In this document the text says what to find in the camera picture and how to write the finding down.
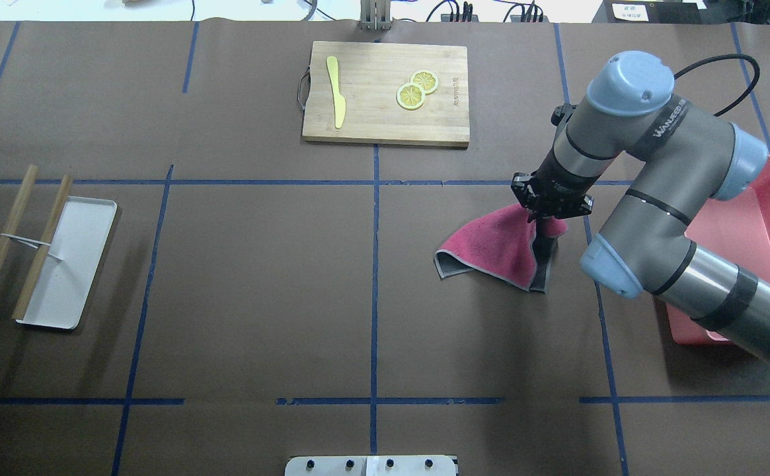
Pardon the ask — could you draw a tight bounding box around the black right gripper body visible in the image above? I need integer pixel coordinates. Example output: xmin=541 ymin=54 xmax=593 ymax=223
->
xmin=511 ymin=151 xmax=594 ymax=222

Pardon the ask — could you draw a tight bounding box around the pink and grey cloth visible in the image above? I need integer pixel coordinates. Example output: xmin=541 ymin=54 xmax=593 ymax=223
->
xmin=435 ymin=204 xmax=568 ymax=294

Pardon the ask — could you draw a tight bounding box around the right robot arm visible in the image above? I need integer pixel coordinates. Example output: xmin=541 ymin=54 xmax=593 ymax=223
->
xmin=511 ymin=51 xmax=770 ymax=364

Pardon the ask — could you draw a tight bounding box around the lemon slice upper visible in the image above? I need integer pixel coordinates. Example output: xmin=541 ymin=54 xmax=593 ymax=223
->
xmin=410 ymin=69 xmax=440 ymax=95

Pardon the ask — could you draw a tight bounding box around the lemon slice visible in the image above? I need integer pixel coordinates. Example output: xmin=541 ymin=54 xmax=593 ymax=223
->
xmin=395 ymin=82 xmax=426 ymax=110
xmin=410 ymin=69 xmax=440 ymax=95

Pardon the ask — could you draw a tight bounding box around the lemon slice lower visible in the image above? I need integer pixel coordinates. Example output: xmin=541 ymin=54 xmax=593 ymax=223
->
xmin=395 ymin=82 xmax=426 ymax=110

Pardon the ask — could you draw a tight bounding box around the wooden rack rod inner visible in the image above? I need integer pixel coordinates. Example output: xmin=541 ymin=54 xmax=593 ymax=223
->
xmin=12 ymin=175 xmax=73 ymax=320

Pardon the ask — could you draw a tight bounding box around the white rectangular tray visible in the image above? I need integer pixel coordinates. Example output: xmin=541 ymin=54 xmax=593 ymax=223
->
xmin=14 ymin=196 xmax=119 ymax=329

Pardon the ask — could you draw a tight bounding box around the wooden cutting board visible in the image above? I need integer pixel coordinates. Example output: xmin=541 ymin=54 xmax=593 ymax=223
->
xmin=302 ymin=40 xmax=471 ymax=149

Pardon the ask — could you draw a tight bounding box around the pink plastic bin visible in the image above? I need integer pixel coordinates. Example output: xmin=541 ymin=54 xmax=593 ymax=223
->
xmin=664 ymin=155 xmax=770 ymax=346

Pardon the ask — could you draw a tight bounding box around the yellow plastic knife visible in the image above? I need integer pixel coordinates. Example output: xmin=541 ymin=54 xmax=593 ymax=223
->
xmin=325 ymin=56 xmax=346 ymax=130

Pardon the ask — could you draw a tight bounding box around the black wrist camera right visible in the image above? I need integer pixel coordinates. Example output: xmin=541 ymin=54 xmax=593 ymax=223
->
xmin=550 ymin=102 xmax=578 ymax=127

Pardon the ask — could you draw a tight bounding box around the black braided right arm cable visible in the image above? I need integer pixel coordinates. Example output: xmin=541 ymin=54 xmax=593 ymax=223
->
xmin=672 ymin=54 xmax=761 ymax=118

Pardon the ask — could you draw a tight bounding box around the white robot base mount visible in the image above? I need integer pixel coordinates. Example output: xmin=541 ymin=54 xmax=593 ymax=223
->
xmin=284 ymin=454 xmax=460 ymax=475

